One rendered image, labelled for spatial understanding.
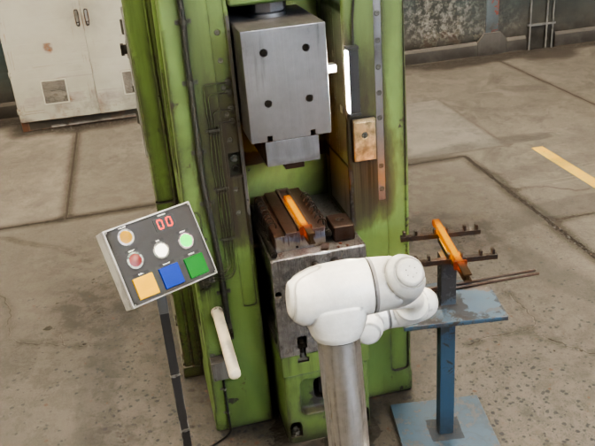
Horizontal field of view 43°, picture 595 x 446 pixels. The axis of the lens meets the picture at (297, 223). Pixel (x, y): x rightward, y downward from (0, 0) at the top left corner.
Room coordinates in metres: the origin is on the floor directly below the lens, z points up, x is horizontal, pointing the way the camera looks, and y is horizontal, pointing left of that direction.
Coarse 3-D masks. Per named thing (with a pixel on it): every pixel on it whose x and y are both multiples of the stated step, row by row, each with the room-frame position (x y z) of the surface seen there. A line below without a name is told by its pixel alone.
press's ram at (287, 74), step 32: (256, 32) 2.56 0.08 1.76; (288, 32) 2.58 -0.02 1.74; (320, 32) 2.60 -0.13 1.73; (256, 64) 2.56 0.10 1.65; (288, 64) 2.58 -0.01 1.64; (320, 64) 2.60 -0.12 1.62; (256, 96) 2.55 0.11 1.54; (288, 96) 2.58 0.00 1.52; (320, 96) 2.60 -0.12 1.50; (256, 128) 2.55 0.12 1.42; (288, 128) 2.58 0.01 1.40; (320, 128) 2.60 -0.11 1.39
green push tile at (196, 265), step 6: (186, 258) 2.33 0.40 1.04; (192, 258) 2.34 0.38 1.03; (198, 258) 2.35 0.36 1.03; (204, 258) 2.36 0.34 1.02; (186, 264) 2.32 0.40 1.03; (192, 264) 2.33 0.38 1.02; (198, 264) 2.34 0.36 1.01; (204, 264) 2.35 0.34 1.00; (192, 270) 2.32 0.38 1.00; (198, 270) 2.33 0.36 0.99; (204, 270) 2.33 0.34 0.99; (192, 276) 2.30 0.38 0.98
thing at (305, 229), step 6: (288, 198) 2.86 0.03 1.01; (288, 204) 2.81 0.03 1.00; (294, 204) 2.79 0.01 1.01; (294, 210) 2.74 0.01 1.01; (294, 216) 2.70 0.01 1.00; (300, 216) 2.67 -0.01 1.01; (300, 222) 2.62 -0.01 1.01; (306, 222) 2.61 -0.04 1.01; (300, 228) 2.56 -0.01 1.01; (306, 228) 2.54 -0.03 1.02; (312, 228) 2.53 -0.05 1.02; (300, 234) 2.57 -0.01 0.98; (306, 234) 2.54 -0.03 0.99; (312, 234) 2.49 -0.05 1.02; (306, 240) 2.52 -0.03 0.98; (312, 240) 2.49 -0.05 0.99
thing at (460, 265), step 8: (432, 224) 2.68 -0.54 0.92; (440, 224) 2.64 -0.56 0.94; (440, 232) 2.57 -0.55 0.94; (448, 240) 2.50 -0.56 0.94; (448, 248) 2.44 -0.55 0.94; (456, 256) 2.37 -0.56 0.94; (456, 264) 2.32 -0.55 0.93; (464, 264) 2.30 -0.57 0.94; (464, 272) 2.25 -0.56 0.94; (464, 280) 2.23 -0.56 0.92
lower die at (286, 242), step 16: (272, 192) 2.98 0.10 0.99; (272, 208) 2.81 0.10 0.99; (288, 208) 2.78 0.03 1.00; (304, 208) 2.78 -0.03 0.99; (272, 224) 2.68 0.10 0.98; (288, 224) 2.65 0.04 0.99; (320, 224) 2.62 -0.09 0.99; (272, 240) 2.61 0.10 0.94; (288, 240) 2.57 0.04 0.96; (304, 240) 2.58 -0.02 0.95; (320, 240) 2.59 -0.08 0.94
